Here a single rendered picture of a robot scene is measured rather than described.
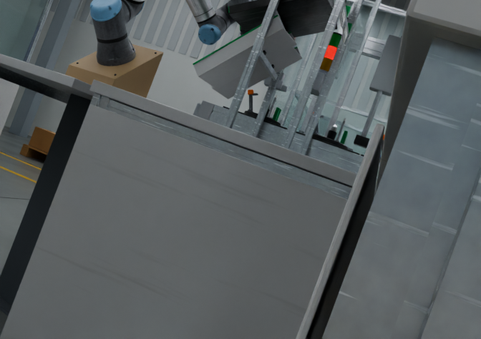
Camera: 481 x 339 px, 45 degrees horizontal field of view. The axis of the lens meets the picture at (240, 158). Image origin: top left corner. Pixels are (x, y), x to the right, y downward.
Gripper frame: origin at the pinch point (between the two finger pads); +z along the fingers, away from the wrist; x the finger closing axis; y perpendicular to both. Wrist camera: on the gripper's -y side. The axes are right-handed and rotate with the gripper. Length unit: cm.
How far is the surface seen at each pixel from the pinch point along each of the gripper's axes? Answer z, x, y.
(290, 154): 36, 75, 2
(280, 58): 2.2, 29.0, -3.3
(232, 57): 1.1, 46.9, 8.9
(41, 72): -19, 46, 65
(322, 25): -2.7, 27.4, -18.9
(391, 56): -9, -100, -55
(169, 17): -384, -838, 172
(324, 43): 9, 53, -16
